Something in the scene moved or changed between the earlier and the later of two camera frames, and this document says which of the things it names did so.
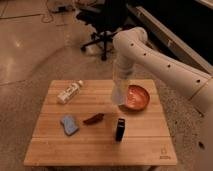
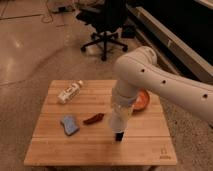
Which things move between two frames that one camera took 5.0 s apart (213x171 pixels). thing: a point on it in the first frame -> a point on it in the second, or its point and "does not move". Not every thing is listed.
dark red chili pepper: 93,120 does not move
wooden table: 80,125 does not move
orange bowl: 138,98 does not move
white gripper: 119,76 -> 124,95
